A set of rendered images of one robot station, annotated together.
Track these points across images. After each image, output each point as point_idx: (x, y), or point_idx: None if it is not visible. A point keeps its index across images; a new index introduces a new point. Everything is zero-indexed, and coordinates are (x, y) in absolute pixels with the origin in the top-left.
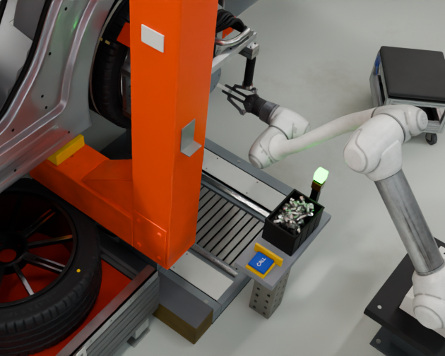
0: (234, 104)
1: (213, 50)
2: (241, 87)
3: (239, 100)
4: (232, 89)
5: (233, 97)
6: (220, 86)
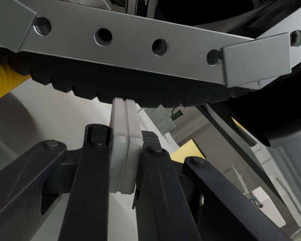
0: None
1: (275, 19)
2: (233, 200)
3: (76, 235)
4: (152, 151)
5: (81, 172)
6: (121, 107)
